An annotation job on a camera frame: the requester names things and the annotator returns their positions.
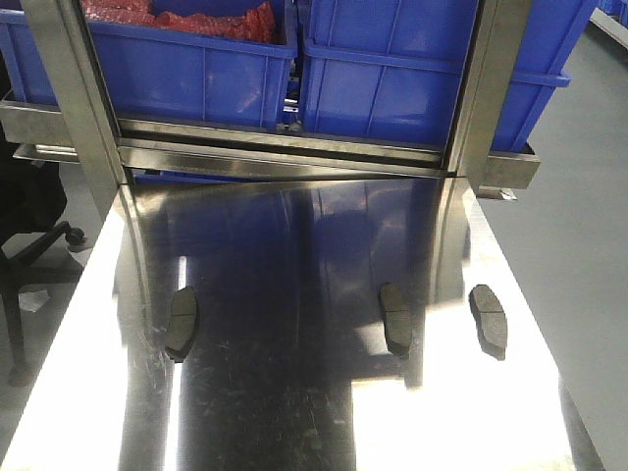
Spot grey brake pad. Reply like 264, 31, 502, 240
379, 283, 412, 357
164, 286, 199, 363
469, 285, 508, 361

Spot right blue plastic bin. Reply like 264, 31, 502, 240
298, 1, 596, 152

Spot red bubble wrap bags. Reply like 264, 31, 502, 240
80, 1, 277, 43

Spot left blue plastic bin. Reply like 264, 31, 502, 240
87, 1, 298, 130

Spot black office chair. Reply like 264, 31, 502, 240
0, 48, 87, 389

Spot far-left blue plastic bin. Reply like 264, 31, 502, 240
1, 1, 57, 106

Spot stainless steel rack frame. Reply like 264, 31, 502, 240
1, 1, 540, 216

